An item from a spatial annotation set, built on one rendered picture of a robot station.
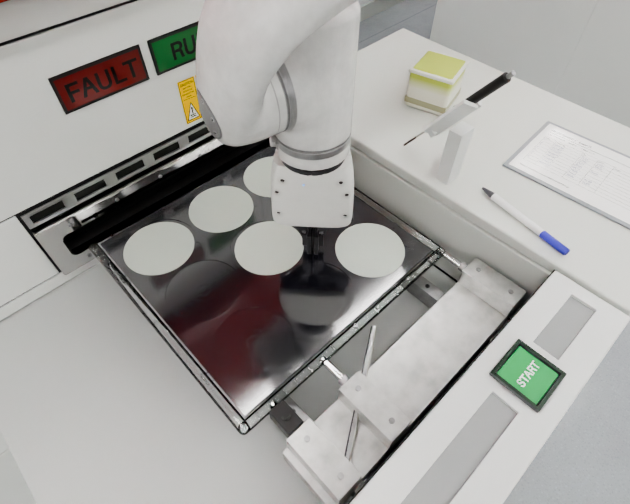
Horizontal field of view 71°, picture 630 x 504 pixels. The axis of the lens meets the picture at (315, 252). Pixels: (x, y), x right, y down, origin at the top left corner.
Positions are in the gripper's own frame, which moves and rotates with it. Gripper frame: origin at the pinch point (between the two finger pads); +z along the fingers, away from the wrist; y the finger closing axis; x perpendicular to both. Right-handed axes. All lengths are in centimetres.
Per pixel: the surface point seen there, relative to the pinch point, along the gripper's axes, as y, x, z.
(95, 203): -31.8, 3.3, -1.7
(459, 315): 20.3, -8.7, 4.5
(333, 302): 3.2, -8.8, 2.6
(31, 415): -35.3, -23.4, 10.5
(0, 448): -57, -21, 39
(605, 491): 83, -11, 93
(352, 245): 5.7, 1.0, 2.6
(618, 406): 96, 14, 93
